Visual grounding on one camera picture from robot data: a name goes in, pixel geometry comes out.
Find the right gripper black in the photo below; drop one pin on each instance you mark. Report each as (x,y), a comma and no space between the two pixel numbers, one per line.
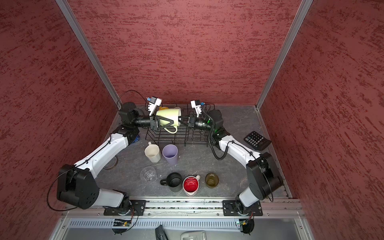
(191,122)

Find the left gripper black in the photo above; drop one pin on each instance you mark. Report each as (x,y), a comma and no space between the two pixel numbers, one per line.
(155,121)

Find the pale green mug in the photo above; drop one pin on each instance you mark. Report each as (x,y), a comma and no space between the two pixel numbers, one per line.
(176,113)

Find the lilac plastic cup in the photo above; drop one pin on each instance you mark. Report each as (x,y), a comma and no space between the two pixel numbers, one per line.
(170,153)

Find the red inside white mug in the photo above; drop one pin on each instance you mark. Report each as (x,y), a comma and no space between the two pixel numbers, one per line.
(191,185)

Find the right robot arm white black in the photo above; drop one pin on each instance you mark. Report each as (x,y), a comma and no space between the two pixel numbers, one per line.
(262,173)

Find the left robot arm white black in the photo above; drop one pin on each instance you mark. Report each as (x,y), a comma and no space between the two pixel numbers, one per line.
(76,183)

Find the cream white mug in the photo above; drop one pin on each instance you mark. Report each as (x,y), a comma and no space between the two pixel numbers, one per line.
(152,152)

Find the blue black tool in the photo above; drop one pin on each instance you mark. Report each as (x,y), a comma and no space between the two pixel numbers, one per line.
(136,139)

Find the clear glass cup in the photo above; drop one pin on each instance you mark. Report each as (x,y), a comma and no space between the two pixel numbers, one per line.
(148,174)

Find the black mug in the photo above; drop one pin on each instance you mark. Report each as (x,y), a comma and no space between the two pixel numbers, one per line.
(173,181)

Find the olive green glass cup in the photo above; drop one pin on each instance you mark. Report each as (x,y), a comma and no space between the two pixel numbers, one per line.
(212,180)

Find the tape roll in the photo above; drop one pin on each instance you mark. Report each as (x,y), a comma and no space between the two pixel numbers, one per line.
(111,164)

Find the black calculator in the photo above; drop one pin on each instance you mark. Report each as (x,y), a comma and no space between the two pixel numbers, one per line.
(257,141)

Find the black object at bottom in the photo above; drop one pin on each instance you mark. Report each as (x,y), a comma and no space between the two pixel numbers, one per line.
(160,233)

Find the grey device at bottom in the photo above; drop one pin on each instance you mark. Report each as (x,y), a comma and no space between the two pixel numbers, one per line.
(194,235)

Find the black wire dish rack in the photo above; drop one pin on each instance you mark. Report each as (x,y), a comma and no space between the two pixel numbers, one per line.
(184,135)

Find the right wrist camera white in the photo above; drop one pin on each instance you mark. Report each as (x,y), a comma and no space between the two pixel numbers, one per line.
(197,106)

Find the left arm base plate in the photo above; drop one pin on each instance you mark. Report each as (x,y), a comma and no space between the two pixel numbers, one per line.
(136,207)

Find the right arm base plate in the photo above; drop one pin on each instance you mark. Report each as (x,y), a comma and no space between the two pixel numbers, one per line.
(231,207)

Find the aluminium rail frame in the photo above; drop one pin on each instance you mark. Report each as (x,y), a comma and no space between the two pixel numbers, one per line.
(185,214)

